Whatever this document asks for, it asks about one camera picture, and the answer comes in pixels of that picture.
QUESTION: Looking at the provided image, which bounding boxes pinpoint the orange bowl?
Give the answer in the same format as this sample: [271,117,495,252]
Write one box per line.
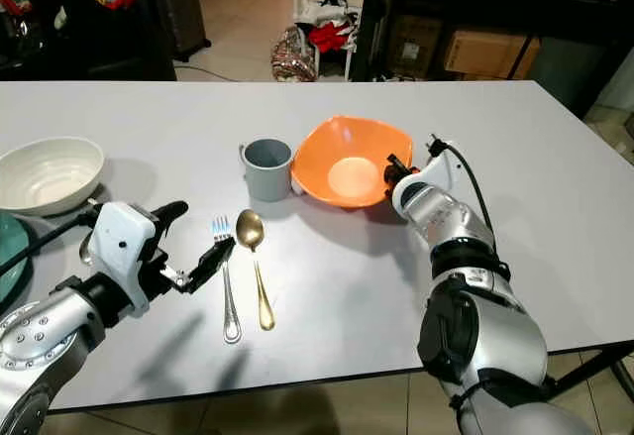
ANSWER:
[291,115,415,210]

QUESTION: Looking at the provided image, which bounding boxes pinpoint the brown cardboard box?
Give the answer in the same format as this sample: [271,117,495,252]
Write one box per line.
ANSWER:
[443,28,542,81]

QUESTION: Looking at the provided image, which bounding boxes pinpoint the teal plate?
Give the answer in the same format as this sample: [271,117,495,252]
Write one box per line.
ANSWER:
[0,211,34,304]

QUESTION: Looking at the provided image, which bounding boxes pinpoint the patterned brown bag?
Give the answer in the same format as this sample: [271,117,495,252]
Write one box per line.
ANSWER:
[270,25,318,84]

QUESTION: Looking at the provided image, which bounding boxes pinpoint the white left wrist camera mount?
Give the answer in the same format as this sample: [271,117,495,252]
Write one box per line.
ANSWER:
[93,201,161,318]

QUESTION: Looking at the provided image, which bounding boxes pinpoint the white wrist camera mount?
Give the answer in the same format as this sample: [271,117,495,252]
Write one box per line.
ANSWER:
[93,201,161,318]
[414,142,469,196]

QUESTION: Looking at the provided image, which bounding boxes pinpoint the black suitcase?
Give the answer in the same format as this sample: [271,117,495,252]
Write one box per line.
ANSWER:
[154,0,213,62]

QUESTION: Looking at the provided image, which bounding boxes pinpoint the black table leg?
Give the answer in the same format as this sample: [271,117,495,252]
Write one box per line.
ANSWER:
[540,344,634,404]

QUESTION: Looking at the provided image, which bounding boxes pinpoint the white ribbed bowl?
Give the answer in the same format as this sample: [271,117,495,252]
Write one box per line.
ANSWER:
[0,136,106,218]

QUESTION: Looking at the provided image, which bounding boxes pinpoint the dark cardboard box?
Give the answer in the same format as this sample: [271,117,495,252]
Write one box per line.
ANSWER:
[386,13,443,80]

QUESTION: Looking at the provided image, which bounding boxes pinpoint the grey ceramic mug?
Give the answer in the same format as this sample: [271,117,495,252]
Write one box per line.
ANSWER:
[239,138,295,204]

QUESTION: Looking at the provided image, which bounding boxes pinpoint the red cloth item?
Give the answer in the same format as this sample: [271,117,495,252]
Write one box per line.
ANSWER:
[307,19,358,54]

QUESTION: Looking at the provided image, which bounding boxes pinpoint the silver metal fork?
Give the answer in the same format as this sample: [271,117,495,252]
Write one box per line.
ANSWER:
[212,216,245,345]

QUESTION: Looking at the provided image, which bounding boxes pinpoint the gold metal spoon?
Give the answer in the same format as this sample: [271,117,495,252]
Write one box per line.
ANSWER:
[236,209,277,333]
[78,231,97,267]

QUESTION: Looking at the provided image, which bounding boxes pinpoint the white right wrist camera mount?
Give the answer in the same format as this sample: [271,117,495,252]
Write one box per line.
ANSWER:
[414,142,469,196]

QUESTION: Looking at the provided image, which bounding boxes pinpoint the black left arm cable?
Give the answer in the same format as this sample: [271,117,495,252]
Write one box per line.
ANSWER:
[0,207,100,275]

